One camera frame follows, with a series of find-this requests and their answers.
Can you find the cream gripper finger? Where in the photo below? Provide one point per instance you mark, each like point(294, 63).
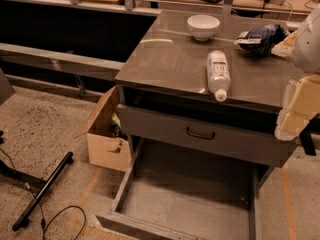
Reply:
point(300, 104)
point(285, 47)

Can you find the blue chip bag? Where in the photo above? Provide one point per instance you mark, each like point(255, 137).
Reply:
point(261, 40)

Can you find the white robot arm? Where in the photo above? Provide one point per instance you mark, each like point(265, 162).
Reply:
point(306, 51)

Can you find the grey drawer cabinet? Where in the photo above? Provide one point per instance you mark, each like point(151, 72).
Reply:
point(210, 96)

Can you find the open grey middle drawer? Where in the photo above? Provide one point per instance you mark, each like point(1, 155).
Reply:
point(175, 193)

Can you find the clear plastic water bottle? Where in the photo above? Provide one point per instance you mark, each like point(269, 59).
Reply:
point(218, 76)

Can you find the white ceramic bowl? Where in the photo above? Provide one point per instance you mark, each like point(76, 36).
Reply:
point(203, 27)

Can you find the green packet in box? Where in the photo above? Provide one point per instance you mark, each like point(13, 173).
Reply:
point(116, 125)

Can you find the brown cardboard box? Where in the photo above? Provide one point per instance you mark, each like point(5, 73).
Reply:
point(104, 148)

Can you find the black metal stand leg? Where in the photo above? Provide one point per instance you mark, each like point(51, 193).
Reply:
point(23, 219)

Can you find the grey upper drawer with handle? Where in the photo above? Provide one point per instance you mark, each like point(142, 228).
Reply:
point(214, 138)

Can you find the grey metal rail beam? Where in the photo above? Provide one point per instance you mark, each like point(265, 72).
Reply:
point(62, 62)

